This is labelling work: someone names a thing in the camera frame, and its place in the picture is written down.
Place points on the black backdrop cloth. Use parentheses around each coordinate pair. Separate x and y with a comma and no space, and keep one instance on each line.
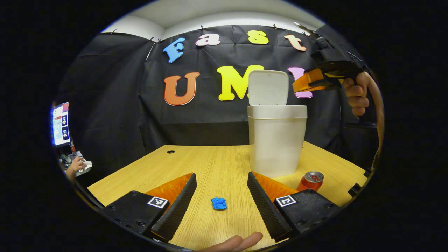
(115,105)

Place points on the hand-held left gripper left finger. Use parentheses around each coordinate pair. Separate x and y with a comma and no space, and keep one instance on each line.
(176,208)

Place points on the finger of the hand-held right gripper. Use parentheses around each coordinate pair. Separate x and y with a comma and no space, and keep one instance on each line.
(308,80)

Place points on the computer monitor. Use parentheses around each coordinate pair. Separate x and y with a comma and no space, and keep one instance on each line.
(61,124)

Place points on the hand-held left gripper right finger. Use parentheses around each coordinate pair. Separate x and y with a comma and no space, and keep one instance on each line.
(265,204)

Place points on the white desktop garbage bin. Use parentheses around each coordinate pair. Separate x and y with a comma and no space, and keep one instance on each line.
(276,140)

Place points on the white paper sheets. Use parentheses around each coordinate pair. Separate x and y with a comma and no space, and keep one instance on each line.
(85,167)

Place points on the wooden desktop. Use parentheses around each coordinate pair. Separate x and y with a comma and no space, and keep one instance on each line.
(217,164)

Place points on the black table clamp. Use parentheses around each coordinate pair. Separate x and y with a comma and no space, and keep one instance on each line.
(367,172)
(354,189)

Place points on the blue paper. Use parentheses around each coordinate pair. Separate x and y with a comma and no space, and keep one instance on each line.
(219,203)

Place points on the red pop can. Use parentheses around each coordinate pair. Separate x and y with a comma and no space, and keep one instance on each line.
(309,182)

